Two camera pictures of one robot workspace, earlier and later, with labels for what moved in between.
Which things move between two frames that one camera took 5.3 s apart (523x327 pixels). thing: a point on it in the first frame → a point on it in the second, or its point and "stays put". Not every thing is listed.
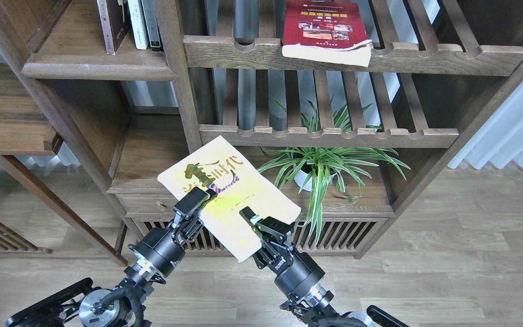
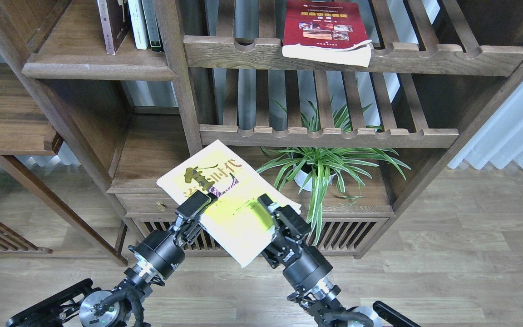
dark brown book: (115, 19) stays put
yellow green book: (218, 166) stays put
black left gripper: (163, 248) stays put
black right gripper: (297, 271) → (303, 266)
